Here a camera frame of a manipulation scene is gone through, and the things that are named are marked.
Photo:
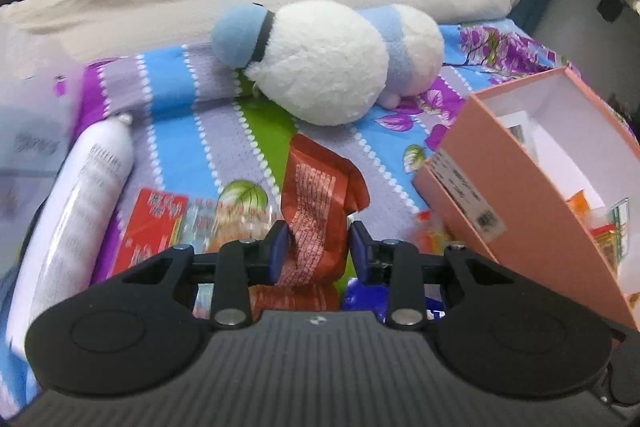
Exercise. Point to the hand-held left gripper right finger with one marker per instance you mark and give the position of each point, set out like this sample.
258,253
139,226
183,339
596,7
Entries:
359,252

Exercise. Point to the floral purple bedsheet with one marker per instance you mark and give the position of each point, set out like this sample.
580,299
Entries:
200,107

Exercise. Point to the white-label snack packet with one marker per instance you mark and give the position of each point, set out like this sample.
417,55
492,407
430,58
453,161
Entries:
517,129

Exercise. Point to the reddish-brown snack packet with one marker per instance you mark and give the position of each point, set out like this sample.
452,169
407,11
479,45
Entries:
317,197

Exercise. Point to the blue packet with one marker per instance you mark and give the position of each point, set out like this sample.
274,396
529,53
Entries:
370,299

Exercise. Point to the green and white snack packet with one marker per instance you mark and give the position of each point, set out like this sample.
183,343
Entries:
612,232

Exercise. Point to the clear red-label snack packet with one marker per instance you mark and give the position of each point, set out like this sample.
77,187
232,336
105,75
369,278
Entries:
225,222

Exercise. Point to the pink cardboard box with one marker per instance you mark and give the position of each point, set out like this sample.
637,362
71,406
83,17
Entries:
505,207

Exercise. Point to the white spray bottle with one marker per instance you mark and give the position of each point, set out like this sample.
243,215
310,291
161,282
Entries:
75,217

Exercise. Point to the clear plastic bag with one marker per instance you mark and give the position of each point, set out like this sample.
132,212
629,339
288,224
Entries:
30,147

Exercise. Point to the white and blue plush toy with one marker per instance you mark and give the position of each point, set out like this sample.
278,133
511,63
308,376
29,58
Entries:
325,62

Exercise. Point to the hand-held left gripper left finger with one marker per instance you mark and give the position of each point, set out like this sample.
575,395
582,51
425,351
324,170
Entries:
279,252

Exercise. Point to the small orange snack packet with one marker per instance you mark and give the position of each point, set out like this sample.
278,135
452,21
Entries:
432,232

